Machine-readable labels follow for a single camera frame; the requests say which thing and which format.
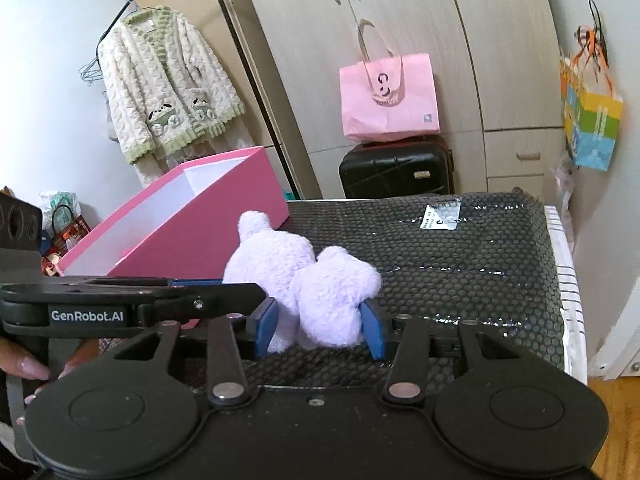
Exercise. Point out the person's left hand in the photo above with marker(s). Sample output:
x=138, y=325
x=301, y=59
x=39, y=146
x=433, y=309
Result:
x=20, y=360

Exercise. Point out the fluffy cream pajama jacket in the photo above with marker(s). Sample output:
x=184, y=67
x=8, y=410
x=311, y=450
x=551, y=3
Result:
x=160, y=85

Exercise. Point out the purple plush toy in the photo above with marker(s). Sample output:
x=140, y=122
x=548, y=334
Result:
x=325, y=295

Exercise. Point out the white label sticker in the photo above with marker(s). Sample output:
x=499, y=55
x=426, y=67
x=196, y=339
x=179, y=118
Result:
x=440, y=217

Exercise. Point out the white striped table cover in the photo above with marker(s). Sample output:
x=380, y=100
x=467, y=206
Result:
x=567, y=285

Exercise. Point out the fluffy cream pajama pants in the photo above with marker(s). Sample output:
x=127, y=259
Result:
x=230, y=140

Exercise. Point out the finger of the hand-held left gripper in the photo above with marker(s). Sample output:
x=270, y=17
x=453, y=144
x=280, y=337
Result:
x=197, y=283
x=220, y=300

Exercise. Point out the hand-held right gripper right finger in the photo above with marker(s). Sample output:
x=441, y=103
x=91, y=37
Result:
x=372, y=332

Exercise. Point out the black suitcase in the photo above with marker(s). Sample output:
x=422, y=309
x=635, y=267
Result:
x=395, y=170

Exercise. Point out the pink shopping bag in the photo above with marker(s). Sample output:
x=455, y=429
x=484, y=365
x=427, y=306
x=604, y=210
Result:
x=385, y=110

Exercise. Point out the black bubble mat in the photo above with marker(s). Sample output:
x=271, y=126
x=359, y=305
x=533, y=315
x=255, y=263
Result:
x=475, y=285

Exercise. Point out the pink cardboard box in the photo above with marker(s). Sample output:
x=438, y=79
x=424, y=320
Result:
x=200, y=230

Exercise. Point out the tall beige cabinet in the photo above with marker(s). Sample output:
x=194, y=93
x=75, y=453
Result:
x=200, y=5

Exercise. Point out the light wood wardrobe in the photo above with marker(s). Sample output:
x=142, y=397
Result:
x=410, y=10

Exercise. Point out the white green plastic bag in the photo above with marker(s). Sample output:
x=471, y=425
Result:
x=60, y=205

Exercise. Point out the colourful gift bag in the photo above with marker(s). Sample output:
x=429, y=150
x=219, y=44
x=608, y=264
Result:
x=595, y=125

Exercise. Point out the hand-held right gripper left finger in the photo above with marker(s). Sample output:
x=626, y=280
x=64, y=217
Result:
x=265, y=330

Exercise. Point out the black metal clothes rack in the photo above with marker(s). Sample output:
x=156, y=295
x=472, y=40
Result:
x=237, y=35

